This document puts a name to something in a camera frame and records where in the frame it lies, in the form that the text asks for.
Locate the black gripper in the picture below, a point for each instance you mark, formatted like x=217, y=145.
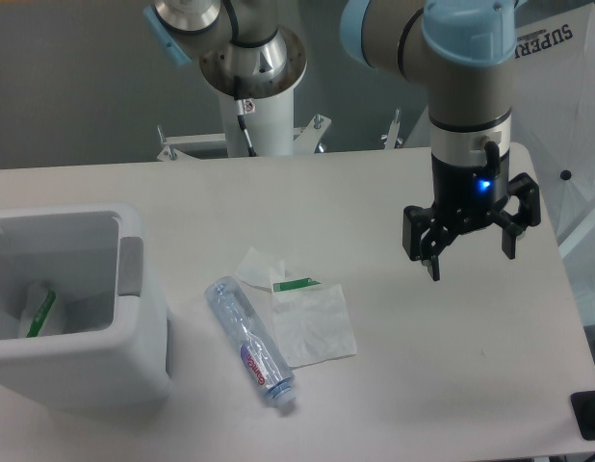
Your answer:
x=468, y=199

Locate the white plastic bag green strip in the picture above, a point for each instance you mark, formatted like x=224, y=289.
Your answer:
x=310, y=317

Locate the clear plastic water bottle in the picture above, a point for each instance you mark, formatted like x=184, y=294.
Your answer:
x=268, y=370

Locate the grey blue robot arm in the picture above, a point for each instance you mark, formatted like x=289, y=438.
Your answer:
x=460, y=52

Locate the white plastic trash can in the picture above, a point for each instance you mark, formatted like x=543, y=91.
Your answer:
x=113, y=347

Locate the white Superior umbrella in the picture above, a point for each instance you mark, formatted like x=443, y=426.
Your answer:
x=554, y=118

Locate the black device at table edge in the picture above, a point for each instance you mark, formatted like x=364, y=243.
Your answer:
x=583, y=404

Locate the green white wrapper in bin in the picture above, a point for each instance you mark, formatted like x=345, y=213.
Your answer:
x=40, y=316

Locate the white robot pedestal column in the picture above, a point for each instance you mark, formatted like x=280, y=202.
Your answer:
x=269, y=122

